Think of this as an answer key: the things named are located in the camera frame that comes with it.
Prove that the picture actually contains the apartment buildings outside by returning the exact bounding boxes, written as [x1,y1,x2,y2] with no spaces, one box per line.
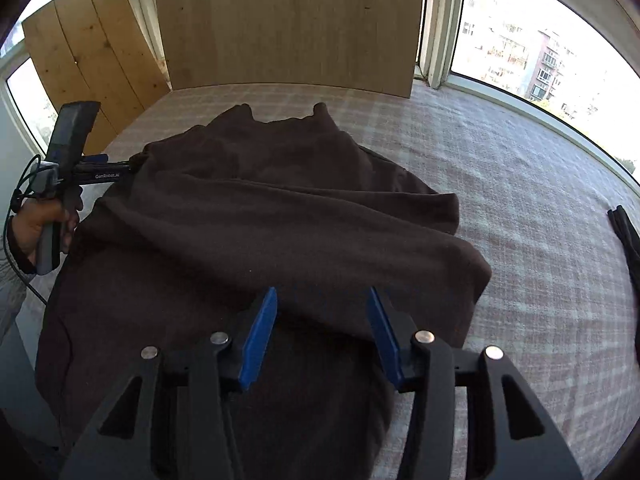
[450,0,640,128]

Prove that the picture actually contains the pine plank board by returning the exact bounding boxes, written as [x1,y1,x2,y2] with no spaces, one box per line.
[21,0,172,156]

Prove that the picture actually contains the plaid blanket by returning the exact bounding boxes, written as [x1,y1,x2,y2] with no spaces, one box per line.
[15,82,640,480]

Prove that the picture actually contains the white window frame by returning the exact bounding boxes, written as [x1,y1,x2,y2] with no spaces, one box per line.
[0,0,640,188]

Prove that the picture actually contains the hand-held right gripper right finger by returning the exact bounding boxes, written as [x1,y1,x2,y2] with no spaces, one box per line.
[366,286,585,480]

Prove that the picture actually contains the oak veneer board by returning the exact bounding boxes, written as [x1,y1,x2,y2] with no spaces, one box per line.
[152,0,427,99]

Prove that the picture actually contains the black ribbed sweater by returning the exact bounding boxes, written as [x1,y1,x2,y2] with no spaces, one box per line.
[607,204,640,283]

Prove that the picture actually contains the brown fleece sweater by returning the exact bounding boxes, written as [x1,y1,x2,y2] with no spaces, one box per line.
[35,102,494,480]

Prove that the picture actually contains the person's left hand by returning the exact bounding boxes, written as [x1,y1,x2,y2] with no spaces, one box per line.
[14,189,86,267]

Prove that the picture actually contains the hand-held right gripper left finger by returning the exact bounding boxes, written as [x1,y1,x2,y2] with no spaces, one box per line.
[59,286,278,480]

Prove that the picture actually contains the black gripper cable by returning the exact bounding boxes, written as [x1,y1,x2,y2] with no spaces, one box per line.
[2,155,51,307]

